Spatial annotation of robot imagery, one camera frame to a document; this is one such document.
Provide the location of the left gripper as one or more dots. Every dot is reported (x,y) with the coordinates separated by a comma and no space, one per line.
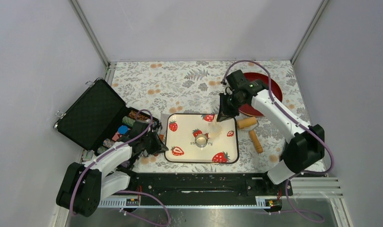
(159,147)

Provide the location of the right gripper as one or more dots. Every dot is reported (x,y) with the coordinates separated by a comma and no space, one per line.
(225,113)

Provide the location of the wooden dough roller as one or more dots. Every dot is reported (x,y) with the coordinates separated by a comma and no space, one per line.
(249,124)

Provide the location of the red round lacquer tray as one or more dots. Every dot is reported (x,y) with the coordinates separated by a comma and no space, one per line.
(275,88)

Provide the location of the white dough ball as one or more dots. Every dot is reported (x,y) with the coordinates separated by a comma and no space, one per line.
(214,130)

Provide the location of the scraper with wooden handle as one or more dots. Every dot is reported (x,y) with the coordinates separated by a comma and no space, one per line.
(164,121)

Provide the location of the metal ring cutter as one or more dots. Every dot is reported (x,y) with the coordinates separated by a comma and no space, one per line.
(201,140)

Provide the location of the strawberry print tray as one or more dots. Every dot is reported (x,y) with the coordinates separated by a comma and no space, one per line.
(180,139)

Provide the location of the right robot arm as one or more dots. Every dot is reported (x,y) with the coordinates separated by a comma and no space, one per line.
(305,143)

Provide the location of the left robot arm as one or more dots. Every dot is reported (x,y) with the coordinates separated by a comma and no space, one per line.
(85,185)

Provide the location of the blue poker chip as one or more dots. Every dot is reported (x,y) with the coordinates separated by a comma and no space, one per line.
(122,130)

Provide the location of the floral tablecloth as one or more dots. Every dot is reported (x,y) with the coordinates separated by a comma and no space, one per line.
(169,87)

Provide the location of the black poker chip case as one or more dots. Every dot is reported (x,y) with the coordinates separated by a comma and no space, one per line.
(96,115)

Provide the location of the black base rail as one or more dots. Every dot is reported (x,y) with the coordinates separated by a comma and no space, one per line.
(228,190)

